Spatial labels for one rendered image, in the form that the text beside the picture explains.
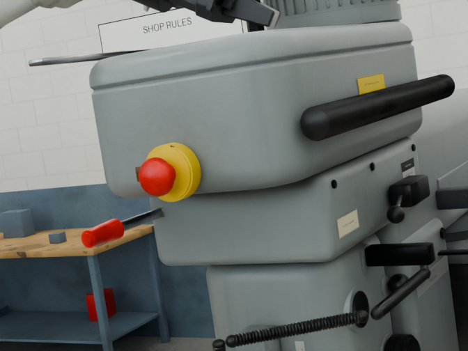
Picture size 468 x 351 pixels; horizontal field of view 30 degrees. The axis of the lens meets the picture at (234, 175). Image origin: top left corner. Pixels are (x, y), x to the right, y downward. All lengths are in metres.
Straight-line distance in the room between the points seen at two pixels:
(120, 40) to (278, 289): 5.47
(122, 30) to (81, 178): 1.21
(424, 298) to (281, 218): 0.33
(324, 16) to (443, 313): 0.46
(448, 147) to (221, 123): 0.62
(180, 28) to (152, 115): 5.23
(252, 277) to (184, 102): 0.26
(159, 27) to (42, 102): 1.25
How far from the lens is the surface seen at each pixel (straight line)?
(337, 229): 0.97
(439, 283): 1.31
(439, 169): 1.37
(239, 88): 0.87
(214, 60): 0.88
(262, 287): 1.05
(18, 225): 6.89
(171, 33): 6.19
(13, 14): 1.18
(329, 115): 0.86
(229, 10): 1.09
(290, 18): 1.26
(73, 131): 6.80
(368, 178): 1.07
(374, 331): 1.13
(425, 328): 1.24
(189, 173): 0.89
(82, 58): 0.98
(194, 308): 6.48
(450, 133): 1.45
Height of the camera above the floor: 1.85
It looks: 6 degrees down
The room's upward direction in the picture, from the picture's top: 9 degrees counter-clockwise
